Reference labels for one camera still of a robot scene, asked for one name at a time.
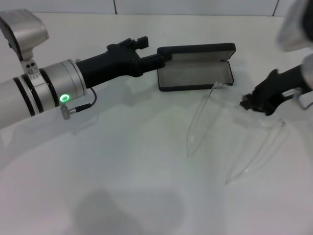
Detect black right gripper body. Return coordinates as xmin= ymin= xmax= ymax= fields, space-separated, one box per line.
xmin=251 ymin=64 xmax=306 ymax=117

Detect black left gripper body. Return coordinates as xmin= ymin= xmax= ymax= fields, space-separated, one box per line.
xmin=75 ymin=38 xmax=145 ymax=89

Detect clear white glasses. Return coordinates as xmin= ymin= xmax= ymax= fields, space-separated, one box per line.
xmin=185 ymin=82 xmax=287 ymax=186

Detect black glasses case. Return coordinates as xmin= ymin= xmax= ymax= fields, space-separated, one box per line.
xmin=156 ymin=43 xmax=237 ymax=93

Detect dark left arm cable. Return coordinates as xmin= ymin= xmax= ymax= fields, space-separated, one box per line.
xmin=60 ymin=86 xmax=98 ymax=120

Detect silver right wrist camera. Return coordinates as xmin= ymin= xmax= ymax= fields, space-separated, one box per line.
xmin=275 ymin=0 xmax=313 ymax=52

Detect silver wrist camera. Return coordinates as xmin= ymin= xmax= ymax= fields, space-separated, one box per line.
xmin=0 ymin=9 xmax=49 ymax=74
xmin=275 ymin=0 xmax=313 ymax=52

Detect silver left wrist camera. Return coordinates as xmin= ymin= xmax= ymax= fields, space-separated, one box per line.
xmin=0 ymin=9 xmax=49 ymax=74

